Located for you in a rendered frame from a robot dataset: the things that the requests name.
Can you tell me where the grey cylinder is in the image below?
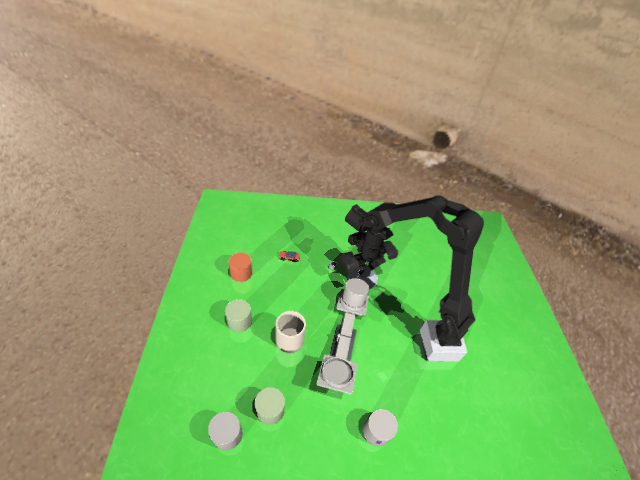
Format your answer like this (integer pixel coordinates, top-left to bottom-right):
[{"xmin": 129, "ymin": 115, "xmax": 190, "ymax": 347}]
[
  {"xmin": 225, "ymin": 299, "xmax": 252, "ymax": 333},
  {"xmin": 208, "ymin": 412, "xmax": 243, "ymax": 451},
  {"xmin": 255, "ymin": 387, "xmax": 285, "ymax": 425},
  {"xmin": 342, "ymin": 278, "xmax": 369, "ymax": 308}
]

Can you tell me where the red toy car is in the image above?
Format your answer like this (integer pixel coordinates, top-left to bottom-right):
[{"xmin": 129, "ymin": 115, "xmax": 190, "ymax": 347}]
[{"xmin": 279, "ymin": 251, "xmax": 300, "ymax": 262}]

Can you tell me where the orange-brown cylinder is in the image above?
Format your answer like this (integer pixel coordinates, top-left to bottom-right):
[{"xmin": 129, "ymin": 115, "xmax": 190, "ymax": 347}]
[{"xmin": 229, "ymin": 253, "xmax": 252, "ymax": 282}]

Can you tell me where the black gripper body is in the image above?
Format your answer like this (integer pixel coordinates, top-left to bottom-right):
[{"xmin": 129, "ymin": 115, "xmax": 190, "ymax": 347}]
[{"xmin": 339, "ymin": 237, "xmax": 398, "ymax": 273}]

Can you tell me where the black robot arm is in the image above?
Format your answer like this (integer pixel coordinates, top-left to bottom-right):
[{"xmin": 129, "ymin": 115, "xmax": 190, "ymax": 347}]
[{"xmin": 345, "ymin": 196, "xmax": 484, "ymax": 347}]

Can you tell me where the beige open cylindrical cup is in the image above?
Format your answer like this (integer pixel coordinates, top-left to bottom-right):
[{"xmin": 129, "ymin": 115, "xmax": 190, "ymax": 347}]
[{"xmin": 275, "ymin": 311, "xmax": 306, "ymax": 353}]

